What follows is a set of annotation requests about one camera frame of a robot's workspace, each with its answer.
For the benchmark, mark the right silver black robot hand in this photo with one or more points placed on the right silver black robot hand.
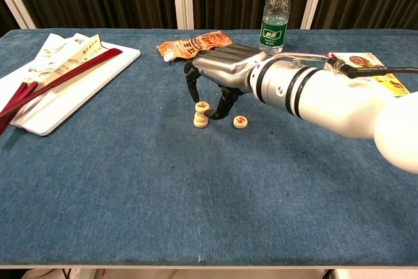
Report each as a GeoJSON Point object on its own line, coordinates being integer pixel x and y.
{"type": "Point", "coordinates": [225, 66]}

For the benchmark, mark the small token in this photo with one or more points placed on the small token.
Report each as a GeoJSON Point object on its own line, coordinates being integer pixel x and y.
{"type": "Point", "coordinates": [202, 106]}
{"type": "Point", "coordinates": [240, 122]}
{"type": "Point", "coordinates": [200, 121]}
{"type": "Point", "coordinates": [200, 125]}
{"type": "Point", "coordinates": [198, 116]}

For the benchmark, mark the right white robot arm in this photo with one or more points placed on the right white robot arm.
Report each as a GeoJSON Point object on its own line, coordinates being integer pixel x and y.
{"type": "Point", "coordinates": [326, 96]}

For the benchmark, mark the orange spouted snack pouch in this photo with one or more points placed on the orange spouted snack pouch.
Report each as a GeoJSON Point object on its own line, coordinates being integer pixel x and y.
{"type": "Point", "coordinates": [196, 45]}

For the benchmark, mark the clear water bottle green label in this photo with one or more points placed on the clear water bottle green label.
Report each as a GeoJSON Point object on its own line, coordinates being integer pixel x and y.
{"type": "Point", "coordinates": [274, 30]}

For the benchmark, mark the white rectangular tray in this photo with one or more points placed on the white rectangular tray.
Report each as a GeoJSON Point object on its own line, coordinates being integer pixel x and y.
{"type": "Point", "coordinates": [98, 76]}

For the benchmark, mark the blue table cloth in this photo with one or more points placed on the blue table cloth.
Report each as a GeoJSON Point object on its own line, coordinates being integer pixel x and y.
{"type": "Point", "coordinates": [196, 194]}

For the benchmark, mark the cookie box red and yellow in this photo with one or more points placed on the cookie box red and yellow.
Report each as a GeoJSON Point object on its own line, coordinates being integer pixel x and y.
{"type": "Point", "coordinates": [365, 60]}

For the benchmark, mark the paper folding fan red ribs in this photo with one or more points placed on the paper folding fan red ribs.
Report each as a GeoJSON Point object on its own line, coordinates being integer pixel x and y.
{"type": "Point", "coordinates": [65, 53]}

